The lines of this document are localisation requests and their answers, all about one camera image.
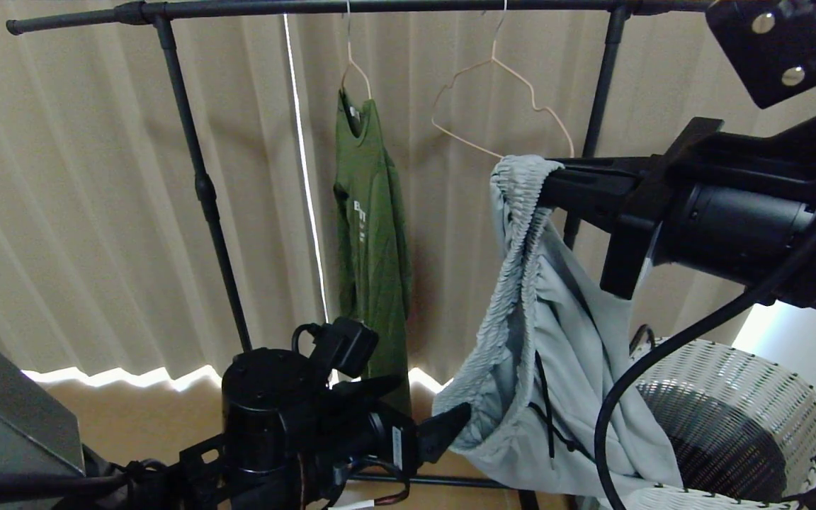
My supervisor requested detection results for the beige curtain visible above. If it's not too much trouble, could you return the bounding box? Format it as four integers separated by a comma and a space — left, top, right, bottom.
0, 0, 816, 387

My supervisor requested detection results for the green long-sleeved shirt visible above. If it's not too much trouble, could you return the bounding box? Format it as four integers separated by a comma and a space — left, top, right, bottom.
332, 89, 413, 417

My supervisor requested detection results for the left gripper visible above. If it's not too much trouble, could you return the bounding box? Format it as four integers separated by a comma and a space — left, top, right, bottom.
327, 372, 473, 491

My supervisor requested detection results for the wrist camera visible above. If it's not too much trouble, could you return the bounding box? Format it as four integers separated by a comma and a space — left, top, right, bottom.
292, 317, 380, 383
704, 0, 816, 142

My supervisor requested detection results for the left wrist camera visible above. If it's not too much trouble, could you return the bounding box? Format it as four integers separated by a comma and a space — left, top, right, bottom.
292, 317, 380, 383

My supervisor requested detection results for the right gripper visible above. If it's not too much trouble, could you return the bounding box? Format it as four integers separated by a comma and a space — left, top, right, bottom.
539, 117, 816, 300

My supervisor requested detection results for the white laundry basket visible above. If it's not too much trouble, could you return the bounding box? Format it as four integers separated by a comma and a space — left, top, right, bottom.
596, 324, 816, 510

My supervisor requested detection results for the black clothes rack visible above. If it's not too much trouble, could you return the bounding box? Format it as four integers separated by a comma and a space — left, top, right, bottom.
6, 0, 717, 510

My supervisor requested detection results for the pink clothes hanger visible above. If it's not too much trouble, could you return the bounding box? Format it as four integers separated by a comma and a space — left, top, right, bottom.
341, 0, 374, 101
431, 0, 577, 160

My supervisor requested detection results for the pale grey garment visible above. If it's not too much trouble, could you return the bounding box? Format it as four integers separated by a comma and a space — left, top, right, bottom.
431, 154, 686, 501

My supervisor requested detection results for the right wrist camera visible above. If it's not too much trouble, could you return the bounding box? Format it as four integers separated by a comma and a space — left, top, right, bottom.
704, 0, 816, 142

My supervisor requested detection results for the black cable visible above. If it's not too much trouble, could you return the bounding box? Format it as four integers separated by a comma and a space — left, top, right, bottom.
594, 170, 816, 510

